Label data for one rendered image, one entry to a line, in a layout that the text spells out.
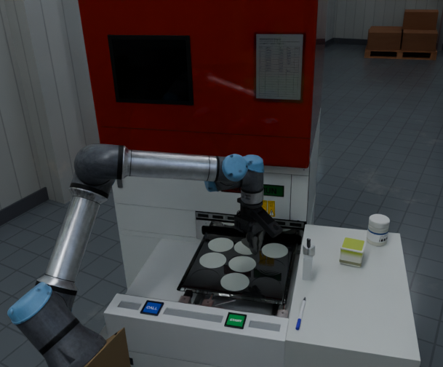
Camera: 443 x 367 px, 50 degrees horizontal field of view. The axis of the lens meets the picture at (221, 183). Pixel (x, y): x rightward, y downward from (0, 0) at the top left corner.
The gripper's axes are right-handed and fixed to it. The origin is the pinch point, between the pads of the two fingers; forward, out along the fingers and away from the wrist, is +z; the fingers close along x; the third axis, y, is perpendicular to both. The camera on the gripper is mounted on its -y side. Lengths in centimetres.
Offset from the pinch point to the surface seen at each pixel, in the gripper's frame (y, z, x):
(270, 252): 3.2, 8.0, -12.5
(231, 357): -16.8, 11.5, 33.6
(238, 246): 14.9, 8.0, -8.1
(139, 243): 62, 20, 4
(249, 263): 4.8, 7.9, -2.1
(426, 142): 71, 97, -393
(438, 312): -33, 98, -132
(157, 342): 3.6, 10.7, 44.3
